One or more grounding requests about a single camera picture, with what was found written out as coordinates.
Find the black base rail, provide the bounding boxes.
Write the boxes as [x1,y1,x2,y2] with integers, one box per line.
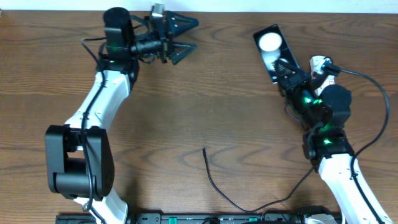
[55,212,343,224]

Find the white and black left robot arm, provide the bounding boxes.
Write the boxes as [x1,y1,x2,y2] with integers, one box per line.
[45,4,198,223]

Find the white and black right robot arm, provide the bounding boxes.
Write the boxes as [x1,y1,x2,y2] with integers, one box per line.
[274,59,392,223]

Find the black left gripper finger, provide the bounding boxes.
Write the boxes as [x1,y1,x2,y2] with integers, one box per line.
[169,42,197,65]
[165,11,199,35]

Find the black charging cable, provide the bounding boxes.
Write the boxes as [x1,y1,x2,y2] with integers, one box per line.
[202,147,315,214]

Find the white power strip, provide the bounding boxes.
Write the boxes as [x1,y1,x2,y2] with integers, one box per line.
[310,55,335,96]

